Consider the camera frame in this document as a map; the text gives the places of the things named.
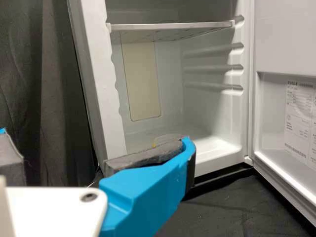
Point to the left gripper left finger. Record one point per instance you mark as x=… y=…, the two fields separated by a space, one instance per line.
x=10 y=163

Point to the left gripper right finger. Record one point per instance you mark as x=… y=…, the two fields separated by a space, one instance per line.
x=153 y=187

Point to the white incubator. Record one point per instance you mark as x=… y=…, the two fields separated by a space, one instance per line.
x=209 y=111

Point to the incubator door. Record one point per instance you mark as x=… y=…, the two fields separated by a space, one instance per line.
x=284 y=49

